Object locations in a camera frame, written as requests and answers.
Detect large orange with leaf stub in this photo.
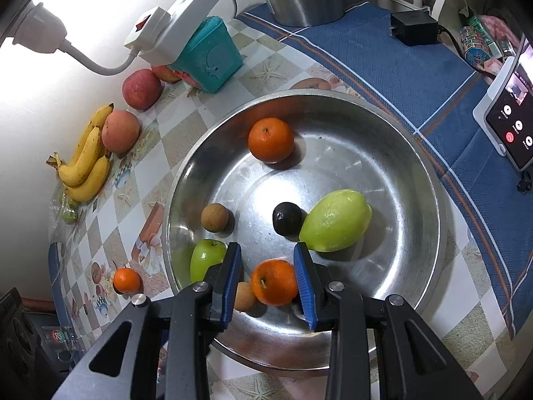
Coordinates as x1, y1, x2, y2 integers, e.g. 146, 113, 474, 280
250, 259, 299, 307

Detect brown longan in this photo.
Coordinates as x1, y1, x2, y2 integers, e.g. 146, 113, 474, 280
201, 203, 230, 233
233, 282, 257, 312

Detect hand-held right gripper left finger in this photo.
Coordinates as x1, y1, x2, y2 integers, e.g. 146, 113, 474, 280
50, 242, 243, 400

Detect small green jujube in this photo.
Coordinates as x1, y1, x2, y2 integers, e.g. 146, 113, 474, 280
190, 239, 228, 284

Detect clear packet with round label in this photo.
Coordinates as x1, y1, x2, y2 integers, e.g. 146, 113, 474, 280
42, 323, 80, 351

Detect smartphone in white holder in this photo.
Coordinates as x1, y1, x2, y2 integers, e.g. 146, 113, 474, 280
472, 35, 533, 172

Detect red apple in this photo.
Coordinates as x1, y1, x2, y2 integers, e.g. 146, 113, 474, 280
151, 63, 182, 84
122, 69, 163, 111
102, 110, 141, 153

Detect colourful snack packet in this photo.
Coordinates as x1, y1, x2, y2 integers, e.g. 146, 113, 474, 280
458, 8, 513, 71

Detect stainless steel basin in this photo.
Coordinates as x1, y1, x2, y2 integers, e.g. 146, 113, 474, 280
162, 90, 448, 373

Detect black power adapter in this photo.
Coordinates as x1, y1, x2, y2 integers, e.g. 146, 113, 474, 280
390, 10, 440, 46

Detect clear bag of green jujubes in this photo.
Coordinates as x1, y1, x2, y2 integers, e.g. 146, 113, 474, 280
50, 183, 84, 238

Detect dark plum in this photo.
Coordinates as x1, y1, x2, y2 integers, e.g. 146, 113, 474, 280
272, 202, 304, 238

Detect small orange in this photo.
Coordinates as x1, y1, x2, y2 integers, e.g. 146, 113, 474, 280
112, 267, 142, 296

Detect large green mango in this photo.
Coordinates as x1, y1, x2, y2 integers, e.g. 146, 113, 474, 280
298, 189, 373, 253

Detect yellow banana bunch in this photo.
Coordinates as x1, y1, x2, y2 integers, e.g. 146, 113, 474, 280
46, 103, 115, 203

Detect patterned vinyl tablecloth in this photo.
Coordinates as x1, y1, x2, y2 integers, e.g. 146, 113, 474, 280
48, 17, 517, 400

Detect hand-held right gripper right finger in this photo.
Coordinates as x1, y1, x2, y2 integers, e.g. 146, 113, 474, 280
292, 242, 486, 400

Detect black adapter cable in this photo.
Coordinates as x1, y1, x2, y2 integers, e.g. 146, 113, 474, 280
437, 25, 471, 57

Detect teal plastic box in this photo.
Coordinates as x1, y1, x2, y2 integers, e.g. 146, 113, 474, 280
170, 16, 244, 93

